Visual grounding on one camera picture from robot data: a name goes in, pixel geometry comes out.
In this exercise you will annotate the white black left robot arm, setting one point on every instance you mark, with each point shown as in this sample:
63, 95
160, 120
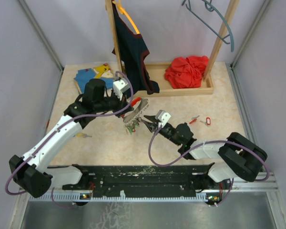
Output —
32, 172

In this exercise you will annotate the navy tank top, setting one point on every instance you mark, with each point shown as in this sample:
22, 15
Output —
133, 52

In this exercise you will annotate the red crumpled cloth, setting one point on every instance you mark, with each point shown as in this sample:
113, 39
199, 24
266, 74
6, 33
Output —
186, 72

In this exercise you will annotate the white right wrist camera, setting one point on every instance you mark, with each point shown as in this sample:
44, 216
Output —
162, 117

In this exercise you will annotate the wooden clothes rack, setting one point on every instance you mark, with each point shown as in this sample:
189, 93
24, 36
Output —
162, 70

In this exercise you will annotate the metal key organizer red handle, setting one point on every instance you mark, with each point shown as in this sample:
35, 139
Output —
139, 104

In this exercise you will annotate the keys with coloured tags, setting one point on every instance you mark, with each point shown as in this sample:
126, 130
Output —
131, 128

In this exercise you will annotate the key with solid red tag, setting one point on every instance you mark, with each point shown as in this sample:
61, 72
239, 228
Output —
194, 119

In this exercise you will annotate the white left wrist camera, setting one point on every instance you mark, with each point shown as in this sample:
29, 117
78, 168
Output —
119, 87

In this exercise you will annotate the key with red white tag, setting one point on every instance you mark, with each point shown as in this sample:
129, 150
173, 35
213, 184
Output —
207, 121

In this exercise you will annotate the orange clothes hanger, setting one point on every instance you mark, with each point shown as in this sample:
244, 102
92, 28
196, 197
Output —
122, 11

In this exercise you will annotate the aluminium frame rail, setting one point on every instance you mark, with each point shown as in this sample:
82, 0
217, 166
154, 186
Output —
81, 197

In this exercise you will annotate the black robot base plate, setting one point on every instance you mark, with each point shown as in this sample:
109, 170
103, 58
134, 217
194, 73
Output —
146, 181

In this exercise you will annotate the blue cartoon shirt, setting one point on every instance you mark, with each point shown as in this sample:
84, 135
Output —
102, 72

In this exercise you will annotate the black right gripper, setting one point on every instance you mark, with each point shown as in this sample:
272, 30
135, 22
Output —
151, 125

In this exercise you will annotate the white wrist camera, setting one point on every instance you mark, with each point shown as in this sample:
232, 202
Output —
119, 87
162, 117

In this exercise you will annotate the key with yellow tag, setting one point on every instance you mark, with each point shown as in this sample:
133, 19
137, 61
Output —
83, 135

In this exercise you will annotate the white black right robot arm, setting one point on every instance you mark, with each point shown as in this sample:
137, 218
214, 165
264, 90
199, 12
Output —
239, 157

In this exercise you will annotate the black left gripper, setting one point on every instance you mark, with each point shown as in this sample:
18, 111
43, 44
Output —
121, 104

